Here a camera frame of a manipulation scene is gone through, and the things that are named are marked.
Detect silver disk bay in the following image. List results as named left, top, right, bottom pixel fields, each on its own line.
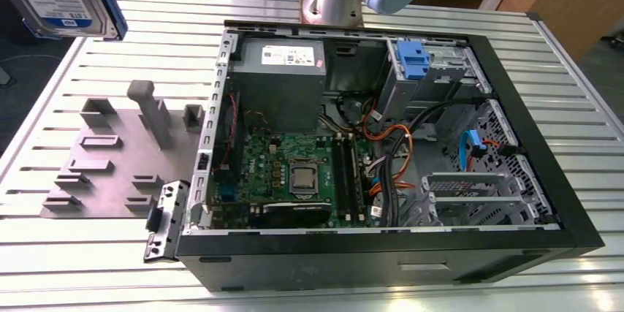
left=416, top=171, right=560, bottom=228

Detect CPU socket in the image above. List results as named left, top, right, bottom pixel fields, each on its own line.
left=286, top=157, right=324, bottom=200

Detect green motherboard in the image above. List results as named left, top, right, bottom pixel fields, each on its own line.
left=207, top=132, right=387, bottom=229

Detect silver CPU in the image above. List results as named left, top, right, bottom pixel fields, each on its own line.
left=291, top=167, right=318, bottom=194

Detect silver power supply unit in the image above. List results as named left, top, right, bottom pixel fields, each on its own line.
left=228, top=37, right=327, bottom=134

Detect RAM slot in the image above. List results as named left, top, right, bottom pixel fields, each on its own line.
left=344, top=132, right=368, bottom=221
left=332, top=132, right=356, bottom=222

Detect black case fan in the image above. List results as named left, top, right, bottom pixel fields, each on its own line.
left=216, top=81, right=246, bottom=178

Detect black graphics card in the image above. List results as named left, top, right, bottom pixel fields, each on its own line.
left=248, top=200, right=332, bottom=227

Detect silver drive cage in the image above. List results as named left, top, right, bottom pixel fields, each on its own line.
left=379, top=37, right=492, bottom=125

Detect blue plastic drive latch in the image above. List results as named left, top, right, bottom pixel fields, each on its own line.
left=398, top=39, right=434, bottom=81

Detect black open PC case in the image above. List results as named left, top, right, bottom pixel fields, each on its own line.
left=175, top=18, right=606, bottom=293

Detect grey parts rack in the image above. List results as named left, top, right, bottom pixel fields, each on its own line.
left=38, top=80, right=206, bottom=221

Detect wooden cabinet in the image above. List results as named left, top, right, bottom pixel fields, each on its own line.
left=502, top=0, right=624, bottom=61

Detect orange yellow power wires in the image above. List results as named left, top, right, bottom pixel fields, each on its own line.
left=319, top=113, right=416, bottom=199

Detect red black fan wire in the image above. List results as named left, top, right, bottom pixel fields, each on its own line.
left=220, top=91, right=243, bottom=171

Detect black wire bundle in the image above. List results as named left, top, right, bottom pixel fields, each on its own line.
left=368, top=132, right=414, bottom=228

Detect black sleeved cable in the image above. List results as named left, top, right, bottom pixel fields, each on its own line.
left=390, top=95, right=494, bottom=167

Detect blue data wire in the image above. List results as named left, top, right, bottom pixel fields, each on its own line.
left=458, top=127, right=490, bottom=174

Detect black connector power wire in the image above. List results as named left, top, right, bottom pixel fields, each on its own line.
left=487, top=139, right=524, bottom=159

